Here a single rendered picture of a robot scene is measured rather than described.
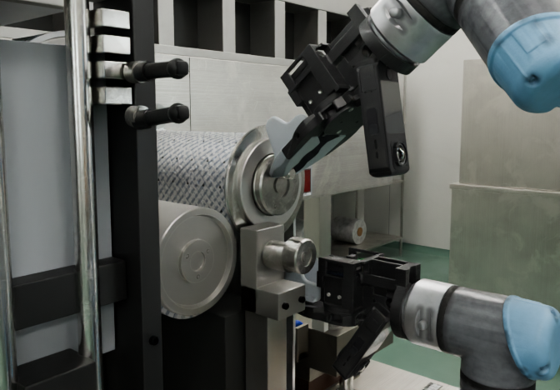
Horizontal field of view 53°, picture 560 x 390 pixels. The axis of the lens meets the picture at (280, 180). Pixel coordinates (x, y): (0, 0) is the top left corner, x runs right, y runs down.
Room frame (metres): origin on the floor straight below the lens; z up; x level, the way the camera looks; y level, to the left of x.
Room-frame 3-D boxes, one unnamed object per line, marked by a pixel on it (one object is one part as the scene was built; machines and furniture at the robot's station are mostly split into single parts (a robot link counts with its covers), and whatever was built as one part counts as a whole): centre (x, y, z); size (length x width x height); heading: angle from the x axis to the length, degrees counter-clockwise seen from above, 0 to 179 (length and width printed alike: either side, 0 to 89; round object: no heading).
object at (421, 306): (0.62, -0.17, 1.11); 0.08 x 0.05 x 0.08; 140
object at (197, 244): (0.69, 0.19, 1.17); 0.26 x 0.12 x 0.12; 50
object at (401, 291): (0.67, -0.11, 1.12); 0.12 x 0.08 x 0.09; 50
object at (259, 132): (0.70, 0.02, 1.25); 0.15 x 0.01 x 0.15; 140
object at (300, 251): (0.62, -0.02, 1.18); 0.04 x 0.02 x 0.04; 140
